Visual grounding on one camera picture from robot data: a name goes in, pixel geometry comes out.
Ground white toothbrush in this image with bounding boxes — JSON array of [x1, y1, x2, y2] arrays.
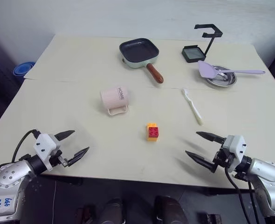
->
[[181, 88, 204, 126]]

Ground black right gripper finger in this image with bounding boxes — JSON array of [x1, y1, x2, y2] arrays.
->
[[185, 150, 218, 174], [195, 131, 227, 144]]

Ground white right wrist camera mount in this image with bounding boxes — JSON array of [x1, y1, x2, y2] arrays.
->
[[221, 134, 247, 168]]

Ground black stand with square base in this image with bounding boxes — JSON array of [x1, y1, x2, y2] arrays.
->
[[181, 23, 222, 63]]

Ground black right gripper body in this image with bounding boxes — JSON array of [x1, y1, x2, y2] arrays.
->
[[212, 142, 240, 168]]

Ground yellow and red toy block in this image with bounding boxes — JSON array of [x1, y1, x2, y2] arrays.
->
[[145, 122, 160, 142]]

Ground pink HOME mug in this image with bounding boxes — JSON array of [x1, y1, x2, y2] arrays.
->
[[100, 86, 130, 117]]

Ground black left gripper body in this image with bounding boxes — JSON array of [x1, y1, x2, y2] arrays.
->
[[50, 150, 70, 168]]

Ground square green frying pan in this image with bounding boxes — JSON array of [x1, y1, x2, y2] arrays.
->
[[119, 37, 165, 84]]

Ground dark rounded shape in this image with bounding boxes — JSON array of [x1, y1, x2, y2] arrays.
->
[[153, 195, 187, 224], [99, 197, 124, 224]]

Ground round steel dish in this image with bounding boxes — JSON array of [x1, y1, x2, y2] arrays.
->
[[203, 65, 238, 88]]

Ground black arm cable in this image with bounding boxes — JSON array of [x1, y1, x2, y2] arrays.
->
[[11, 129, 40, 164], [224, 166, 261, 224]]

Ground blue stacked bowls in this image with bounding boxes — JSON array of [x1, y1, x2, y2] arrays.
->
[[13, 61, 36, 83]]

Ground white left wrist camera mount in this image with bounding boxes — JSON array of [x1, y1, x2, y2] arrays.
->
[[33, 133, 62, 171]]

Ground purple spatula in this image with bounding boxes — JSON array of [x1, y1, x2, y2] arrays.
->
[[197, 60, 267, 79]]

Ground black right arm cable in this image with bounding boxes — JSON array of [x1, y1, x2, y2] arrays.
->
[[224, 166, 261, 224]]

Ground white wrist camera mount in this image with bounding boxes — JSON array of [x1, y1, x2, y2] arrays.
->
[[33, 133, 62, 171], [221, 134, 247, 168]]

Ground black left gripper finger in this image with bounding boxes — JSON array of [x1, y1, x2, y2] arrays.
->
[[66, 146, 90, 168], [54, 130, 76, 141]]

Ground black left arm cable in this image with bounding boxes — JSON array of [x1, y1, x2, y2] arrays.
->
[[11, 129, 40, 164]]

